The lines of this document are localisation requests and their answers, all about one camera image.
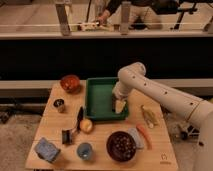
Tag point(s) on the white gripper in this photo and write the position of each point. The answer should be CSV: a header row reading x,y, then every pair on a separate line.
x,y
118,106

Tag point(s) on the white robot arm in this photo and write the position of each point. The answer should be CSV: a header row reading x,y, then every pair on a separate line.
x,y
197,111

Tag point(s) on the blue plastic cup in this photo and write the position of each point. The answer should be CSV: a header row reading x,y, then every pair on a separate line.
x,y
85,151

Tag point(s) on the small metal cup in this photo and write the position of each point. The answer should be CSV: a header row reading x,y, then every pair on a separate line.
x,y
59,104

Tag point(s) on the green plastic tray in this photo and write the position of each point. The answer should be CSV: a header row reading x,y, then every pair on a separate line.
x,y
98,100

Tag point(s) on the grey cloth piece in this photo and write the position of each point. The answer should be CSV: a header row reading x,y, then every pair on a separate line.
x,y
134,133

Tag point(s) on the dark brown bowl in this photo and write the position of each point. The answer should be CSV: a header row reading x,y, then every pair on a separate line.
x,y
121,146

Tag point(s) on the orange carrot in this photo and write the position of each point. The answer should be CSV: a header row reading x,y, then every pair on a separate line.
x,y
142,130

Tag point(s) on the orange-red bowl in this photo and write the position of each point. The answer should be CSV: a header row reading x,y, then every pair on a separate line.
x,y
70,83

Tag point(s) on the blue sponge block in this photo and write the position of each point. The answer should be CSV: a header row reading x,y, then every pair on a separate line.
x,y
46,150

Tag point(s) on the person in background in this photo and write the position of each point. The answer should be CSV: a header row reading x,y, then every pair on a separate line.
x,y
148,11

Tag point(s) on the black handled brush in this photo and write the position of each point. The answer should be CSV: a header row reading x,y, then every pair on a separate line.
x,y
68,135

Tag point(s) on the wooden post right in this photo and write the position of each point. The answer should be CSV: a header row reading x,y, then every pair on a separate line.
x,y
125,12

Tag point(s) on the wooden post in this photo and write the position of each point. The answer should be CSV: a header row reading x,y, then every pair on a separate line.
x,y
125,12
62,17

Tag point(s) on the wooden post left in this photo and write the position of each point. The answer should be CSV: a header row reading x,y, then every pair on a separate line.
x,y
62,17

